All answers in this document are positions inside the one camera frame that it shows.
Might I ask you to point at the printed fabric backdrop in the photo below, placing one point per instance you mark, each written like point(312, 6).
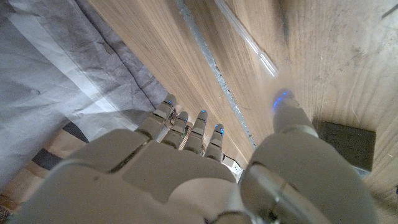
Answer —
point(62, 68)

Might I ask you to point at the dark grey block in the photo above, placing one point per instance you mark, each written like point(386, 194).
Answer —
point(348, 143)

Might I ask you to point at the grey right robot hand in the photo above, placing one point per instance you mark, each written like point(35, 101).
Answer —
point(186, 186)

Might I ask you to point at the white power strip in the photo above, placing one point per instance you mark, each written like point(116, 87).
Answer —
point(234, 165)

